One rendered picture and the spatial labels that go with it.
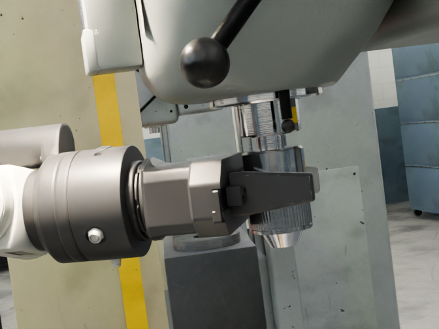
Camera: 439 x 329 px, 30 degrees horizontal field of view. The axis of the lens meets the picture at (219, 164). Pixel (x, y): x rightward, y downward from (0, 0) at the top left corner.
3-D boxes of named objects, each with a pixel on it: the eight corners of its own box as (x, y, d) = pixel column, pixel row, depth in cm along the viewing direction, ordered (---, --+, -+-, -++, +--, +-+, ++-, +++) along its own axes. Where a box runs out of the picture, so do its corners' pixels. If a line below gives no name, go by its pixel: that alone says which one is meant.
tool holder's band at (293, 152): (316, 155, 62) (315, 142, 62) (279, 163, 58) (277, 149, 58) (268, 159, 65) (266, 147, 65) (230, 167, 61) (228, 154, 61)
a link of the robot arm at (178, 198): (213, 134, 56) (50, 153, 58) (229, 272, 56) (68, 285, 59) (242, 128, 68) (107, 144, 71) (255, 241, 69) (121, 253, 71)
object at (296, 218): (325, 223, 62) (316, 155, 62) (289, 235, 59) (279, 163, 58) (276, 224, 65) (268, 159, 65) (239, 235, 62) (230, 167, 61)
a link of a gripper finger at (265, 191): (316, 207, 59) (232, 215, 60) (311, 164, 59) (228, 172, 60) (315, 211, 57) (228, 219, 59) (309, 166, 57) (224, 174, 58)
